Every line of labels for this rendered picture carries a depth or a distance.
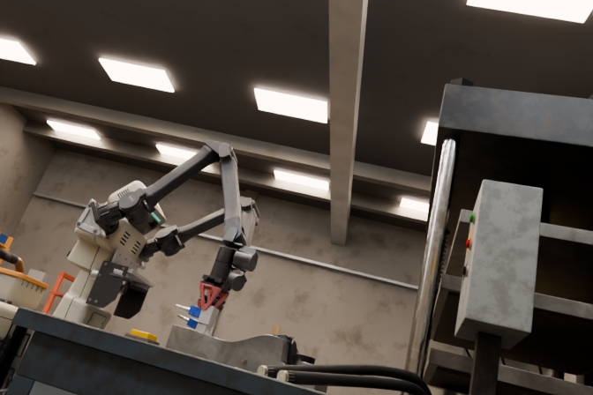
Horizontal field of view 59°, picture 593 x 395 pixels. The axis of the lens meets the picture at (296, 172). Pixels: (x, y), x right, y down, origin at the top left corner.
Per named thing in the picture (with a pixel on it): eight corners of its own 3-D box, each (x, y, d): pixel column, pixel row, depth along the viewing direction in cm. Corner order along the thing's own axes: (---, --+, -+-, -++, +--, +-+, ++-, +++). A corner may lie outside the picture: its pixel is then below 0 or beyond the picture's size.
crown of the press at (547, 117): (421, 216, 178) (446, 72, 202) (414, 300, 293) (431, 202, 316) (706, 266, 155) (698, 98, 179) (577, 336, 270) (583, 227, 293)
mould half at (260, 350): (163, 352, 166) (177, 310, 171) (191, 361, 189) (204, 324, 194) (312, 395, 152) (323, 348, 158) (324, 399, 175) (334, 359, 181)
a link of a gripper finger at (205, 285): (218, 316, 160) (228, 286, 164) (211, 311, 154) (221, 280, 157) (198, 310, 162) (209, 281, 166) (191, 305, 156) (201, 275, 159)
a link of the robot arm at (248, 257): (236, 240, 175) (229, 225, 169) (267, 247, 171) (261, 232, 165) (221, 270, 168) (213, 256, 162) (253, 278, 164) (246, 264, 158)
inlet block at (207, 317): (169, 313, 158) (176, 295, 160) (176, 316, 163) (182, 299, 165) (207, 324, 155) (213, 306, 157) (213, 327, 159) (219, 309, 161)
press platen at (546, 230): (459, 221, 185) (461, 208, 187) (439, 293, 282) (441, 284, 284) (686, 261, 166) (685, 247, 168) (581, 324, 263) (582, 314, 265)
